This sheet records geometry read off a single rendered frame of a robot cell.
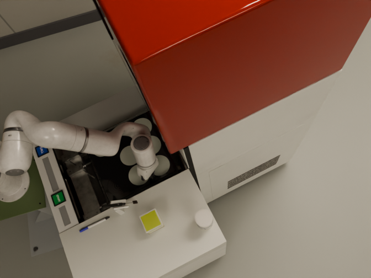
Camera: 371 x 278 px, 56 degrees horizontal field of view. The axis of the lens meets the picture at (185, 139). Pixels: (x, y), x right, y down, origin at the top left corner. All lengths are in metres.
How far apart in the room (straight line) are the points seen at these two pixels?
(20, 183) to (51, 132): 0.76
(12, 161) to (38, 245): 1.53
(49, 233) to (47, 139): 1.60
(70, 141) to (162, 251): 0.60
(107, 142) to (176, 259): 0.56
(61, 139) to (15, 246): 1.75
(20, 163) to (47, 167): 0.48
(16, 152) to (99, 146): 0.27
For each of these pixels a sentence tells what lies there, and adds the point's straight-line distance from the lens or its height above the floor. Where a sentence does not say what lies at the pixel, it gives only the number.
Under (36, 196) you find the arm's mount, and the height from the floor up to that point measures 0.83.
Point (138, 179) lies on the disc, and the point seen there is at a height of 0.90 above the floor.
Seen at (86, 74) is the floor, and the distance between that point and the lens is 3.11.
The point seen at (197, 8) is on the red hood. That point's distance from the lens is 0.83.
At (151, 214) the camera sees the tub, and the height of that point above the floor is 1.03.
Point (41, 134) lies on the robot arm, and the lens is 1.19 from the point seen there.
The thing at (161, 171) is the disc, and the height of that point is 0.90.
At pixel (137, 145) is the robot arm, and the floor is 1.24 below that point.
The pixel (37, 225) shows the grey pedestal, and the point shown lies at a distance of 2.77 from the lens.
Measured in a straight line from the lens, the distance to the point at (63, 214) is 1.65.
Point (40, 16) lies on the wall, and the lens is 3.37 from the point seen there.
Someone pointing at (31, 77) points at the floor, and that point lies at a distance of 3.32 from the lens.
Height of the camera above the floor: 2.43
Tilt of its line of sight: 68 degrees down
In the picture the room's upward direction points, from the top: 16 degrees counter-clockwise
